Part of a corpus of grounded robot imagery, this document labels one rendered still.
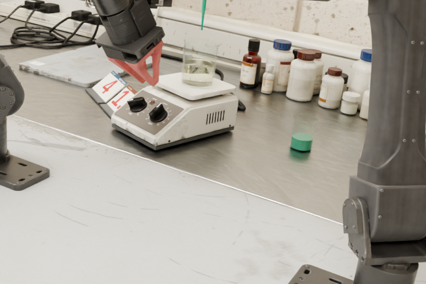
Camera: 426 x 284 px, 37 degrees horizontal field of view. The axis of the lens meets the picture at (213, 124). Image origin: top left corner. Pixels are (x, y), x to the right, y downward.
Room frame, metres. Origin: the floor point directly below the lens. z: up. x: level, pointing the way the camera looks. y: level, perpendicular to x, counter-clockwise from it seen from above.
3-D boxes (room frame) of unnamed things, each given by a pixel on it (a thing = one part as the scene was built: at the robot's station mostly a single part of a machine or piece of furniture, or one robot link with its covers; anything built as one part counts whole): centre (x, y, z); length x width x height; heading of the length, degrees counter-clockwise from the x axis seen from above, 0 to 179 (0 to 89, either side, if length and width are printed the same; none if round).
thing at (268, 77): (1.39, -0.11, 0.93); 0.03 x 0.03 x 0.07
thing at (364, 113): (1.29, -0.33, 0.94); 0.03 x 0.03 x 0.09
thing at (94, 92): (1.23, 0.23, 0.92); 0.09 x 0.06 x 0.04; 29
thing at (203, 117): (1.10, 0.06, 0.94); 0.22 x 0.13 x 0.08; 137
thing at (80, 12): (1.75, 0.41, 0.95); 0.07 x 0.04 x 0.02; 154
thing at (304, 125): (1.07, -0.16, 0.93); 0.04 x 0.04 x 0.06
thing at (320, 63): (1.44, -0.21, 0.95); 0.06 x 0.06 x 0.10
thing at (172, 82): (1.12, 0.05, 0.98); 0.12 x 0.12 x 0.01; 46
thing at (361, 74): (1.36, -0.33, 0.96); 0.07 x 0.07 x 0.13
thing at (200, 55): (1.11, 0.03, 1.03); 0.07 x 0.06 x 0.08; 87
